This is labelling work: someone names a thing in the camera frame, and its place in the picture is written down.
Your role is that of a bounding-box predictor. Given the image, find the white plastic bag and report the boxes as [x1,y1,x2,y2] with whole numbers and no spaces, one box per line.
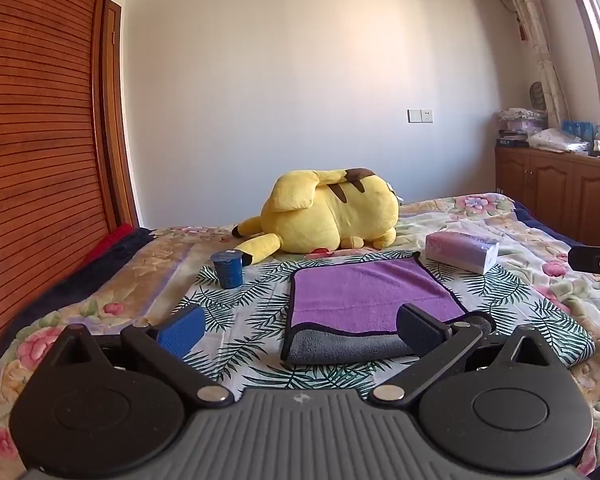
[526,128,590,154]

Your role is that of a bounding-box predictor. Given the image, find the red cloth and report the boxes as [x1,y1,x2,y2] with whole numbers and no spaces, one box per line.
[86,223,137,263]

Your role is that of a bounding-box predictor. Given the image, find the clutter on cabinet top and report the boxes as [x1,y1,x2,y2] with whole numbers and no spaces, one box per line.
[561,119,600,161]

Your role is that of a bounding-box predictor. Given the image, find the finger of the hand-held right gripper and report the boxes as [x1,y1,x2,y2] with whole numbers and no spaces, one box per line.
[567,232,600,291]

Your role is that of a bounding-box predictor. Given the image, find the leaf print cloth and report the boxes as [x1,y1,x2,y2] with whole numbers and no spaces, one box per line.
[167,249,597,397]

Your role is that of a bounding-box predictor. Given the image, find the purple and grey towel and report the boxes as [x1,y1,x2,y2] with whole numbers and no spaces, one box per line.
[280,252,468,366]

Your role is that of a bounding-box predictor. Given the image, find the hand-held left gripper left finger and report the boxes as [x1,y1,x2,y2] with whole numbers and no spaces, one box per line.
[54,304,234,406]

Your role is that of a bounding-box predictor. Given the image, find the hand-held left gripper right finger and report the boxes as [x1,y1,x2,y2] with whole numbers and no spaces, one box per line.
[371,304,556,403]

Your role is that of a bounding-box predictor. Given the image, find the blue cup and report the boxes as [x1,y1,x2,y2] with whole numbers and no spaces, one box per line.
[211,250,244,290]

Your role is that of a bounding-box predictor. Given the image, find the floral curtain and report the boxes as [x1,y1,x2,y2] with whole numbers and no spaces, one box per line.
[494,0,574,127]

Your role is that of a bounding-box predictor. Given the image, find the pink tissue pack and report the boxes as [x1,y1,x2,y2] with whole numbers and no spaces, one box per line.
[425,232,501,275]

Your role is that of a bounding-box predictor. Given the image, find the wooden slatted wardrobe door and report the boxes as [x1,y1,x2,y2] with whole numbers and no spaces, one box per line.
[0,0,141,371]

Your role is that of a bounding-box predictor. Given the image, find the wooden cabinet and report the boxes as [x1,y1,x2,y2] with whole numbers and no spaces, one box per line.
[495,145,600,247]

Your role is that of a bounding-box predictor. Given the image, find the yellow plush toy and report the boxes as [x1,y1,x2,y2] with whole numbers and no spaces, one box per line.
[231,166,401,267]

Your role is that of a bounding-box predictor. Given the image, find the dark blue blanket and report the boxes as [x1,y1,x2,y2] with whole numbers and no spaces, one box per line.
[0,227,157,386]

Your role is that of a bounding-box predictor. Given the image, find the stack of folded cloths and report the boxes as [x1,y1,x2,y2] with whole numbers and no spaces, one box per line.
[497,107,549,149]

